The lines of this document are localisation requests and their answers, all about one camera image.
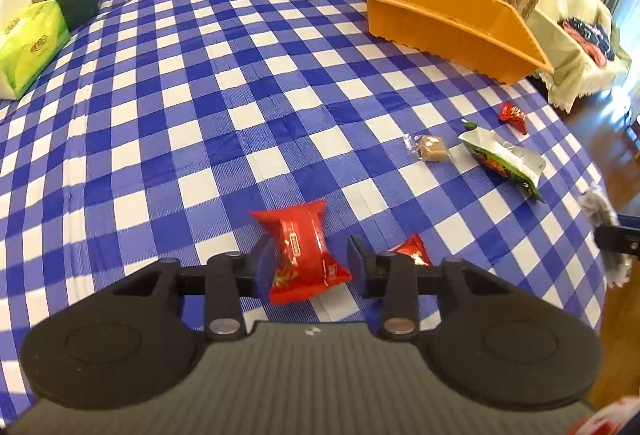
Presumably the large red snack packet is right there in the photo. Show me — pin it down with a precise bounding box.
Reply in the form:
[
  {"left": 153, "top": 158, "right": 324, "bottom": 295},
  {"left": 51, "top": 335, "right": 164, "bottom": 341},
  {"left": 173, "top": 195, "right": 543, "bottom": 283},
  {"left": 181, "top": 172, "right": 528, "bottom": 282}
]
[{"left": 250, "top": 199, "right": 352, "bottom": 306}]

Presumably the clothes pile on sofa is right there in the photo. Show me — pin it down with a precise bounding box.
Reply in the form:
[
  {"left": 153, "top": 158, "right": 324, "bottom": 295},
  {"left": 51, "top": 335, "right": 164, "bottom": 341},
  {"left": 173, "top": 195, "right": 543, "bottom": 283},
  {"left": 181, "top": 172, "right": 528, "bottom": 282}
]
[{"left": 561, "top": 17, "right": 615, "bottom": 68}]

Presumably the cream covered sofa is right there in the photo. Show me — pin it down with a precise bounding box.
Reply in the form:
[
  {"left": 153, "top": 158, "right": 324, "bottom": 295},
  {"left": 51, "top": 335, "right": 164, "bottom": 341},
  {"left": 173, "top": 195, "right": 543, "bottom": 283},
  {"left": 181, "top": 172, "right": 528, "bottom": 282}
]
[{"left": 526, "top": 0, "right": 631, "bottom": 112}]

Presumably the silver green snack bag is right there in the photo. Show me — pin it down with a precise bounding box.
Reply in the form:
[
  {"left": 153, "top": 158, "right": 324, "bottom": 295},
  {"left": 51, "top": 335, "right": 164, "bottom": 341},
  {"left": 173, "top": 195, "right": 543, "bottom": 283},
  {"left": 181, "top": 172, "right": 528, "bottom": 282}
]
[{"left": 458, "top": 119, "right": 547, "bottom": 202}]

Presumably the small red candy packet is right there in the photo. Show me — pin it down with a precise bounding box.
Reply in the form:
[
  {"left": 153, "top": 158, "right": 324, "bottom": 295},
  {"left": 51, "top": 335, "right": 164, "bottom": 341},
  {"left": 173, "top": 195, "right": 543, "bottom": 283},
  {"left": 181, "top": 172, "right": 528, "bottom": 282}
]
[{"left": 499, "top": 102, "right": 528, "bottom": 135}]

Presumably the blue white checkered tablecloth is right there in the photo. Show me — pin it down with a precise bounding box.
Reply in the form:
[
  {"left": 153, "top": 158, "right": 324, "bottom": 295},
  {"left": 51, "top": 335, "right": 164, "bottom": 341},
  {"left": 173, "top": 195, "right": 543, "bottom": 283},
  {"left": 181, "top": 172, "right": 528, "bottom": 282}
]
[{"left": 1, "top": 0, "right": 605, "bottom": 423}]

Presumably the silver black snack bar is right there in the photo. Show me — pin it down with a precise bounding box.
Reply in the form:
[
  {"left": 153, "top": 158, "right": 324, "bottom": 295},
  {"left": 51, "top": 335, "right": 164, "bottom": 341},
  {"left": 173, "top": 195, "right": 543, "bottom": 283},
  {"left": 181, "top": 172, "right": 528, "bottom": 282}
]
[{"left": 578, "top": 186, "right": 632, "bottom": 288}]

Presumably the green tissue pack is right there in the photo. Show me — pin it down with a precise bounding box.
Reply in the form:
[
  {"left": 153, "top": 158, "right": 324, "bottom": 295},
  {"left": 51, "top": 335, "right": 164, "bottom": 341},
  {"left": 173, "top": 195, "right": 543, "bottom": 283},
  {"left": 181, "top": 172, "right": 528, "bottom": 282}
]
[{"left": 0, "top": 0, "right": 70, "bottom": 100}]

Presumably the orange plastic tray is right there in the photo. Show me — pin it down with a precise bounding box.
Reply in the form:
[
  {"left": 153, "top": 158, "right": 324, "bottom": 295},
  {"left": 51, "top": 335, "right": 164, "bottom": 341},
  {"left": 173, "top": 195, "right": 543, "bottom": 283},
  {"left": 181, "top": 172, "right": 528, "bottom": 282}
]
[{"left": 367, "top": 0, "right": 554, "bottom": 84}]

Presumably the brown wrapped candy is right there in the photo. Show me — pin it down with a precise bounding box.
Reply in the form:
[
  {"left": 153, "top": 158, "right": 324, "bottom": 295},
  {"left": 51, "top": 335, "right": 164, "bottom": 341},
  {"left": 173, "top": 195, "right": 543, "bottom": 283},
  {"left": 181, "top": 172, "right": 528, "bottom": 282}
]
[{"left": 404, "top": 134, "right": 449, "bottom": 162}]

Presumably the red gold snack packet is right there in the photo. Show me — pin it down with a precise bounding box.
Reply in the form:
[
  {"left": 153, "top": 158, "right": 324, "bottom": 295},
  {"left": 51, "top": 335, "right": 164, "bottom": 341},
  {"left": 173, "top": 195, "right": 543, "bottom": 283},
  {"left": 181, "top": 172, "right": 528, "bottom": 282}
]
[{"left": 392, "top": 233, "right": 433, "bottom": 266}]

